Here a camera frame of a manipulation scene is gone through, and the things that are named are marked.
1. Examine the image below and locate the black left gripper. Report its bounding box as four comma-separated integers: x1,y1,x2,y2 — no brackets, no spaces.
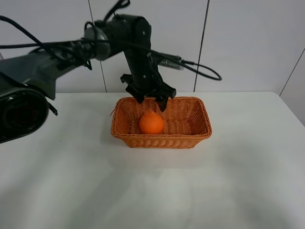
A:
121,48,176,112

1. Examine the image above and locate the orange fruit with stem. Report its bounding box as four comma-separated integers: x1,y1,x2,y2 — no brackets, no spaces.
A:
139,109,164,135

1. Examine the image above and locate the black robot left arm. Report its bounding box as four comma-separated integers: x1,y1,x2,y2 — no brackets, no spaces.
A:
0,14,176,143

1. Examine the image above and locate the orange woven wicker basket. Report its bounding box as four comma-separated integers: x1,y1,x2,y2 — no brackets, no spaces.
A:
111,96,212,149

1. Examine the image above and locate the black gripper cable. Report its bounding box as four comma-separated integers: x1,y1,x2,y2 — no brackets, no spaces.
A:
84,21,223,81

